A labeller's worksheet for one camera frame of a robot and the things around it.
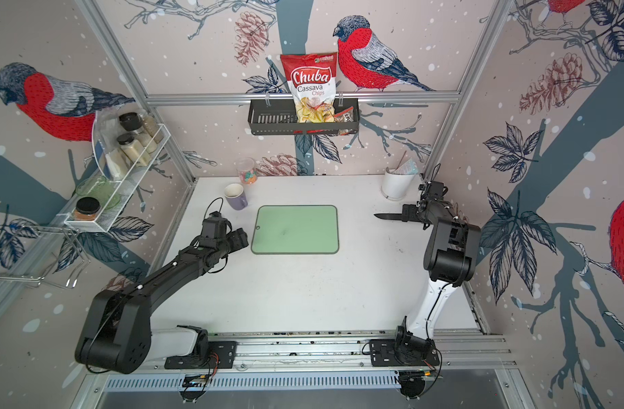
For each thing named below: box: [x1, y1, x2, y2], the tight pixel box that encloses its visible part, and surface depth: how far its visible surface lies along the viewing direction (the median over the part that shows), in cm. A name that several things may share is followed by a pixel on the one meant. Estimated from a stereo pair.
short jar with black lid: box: [74, 196, 102, 221], surface depth 61 cm
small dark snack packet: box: [333, 105, 355, 136], surface depth 89 cm
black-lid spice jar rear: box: [119, 112, 157, 154], surface depth 82 cm
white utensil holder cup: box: [381, 167, 419, 202], surface depth 107 cm
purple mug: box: [224, 183, 249, 211], surface depth 108 cm
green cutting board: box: [250, 204, 340, 255], surface depth 103 cm
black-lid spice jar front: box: [116, 132, 152, 168], surface depth 78 cm
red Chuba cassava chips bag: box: [279, 51, 338, 124], surface depth 83 cm
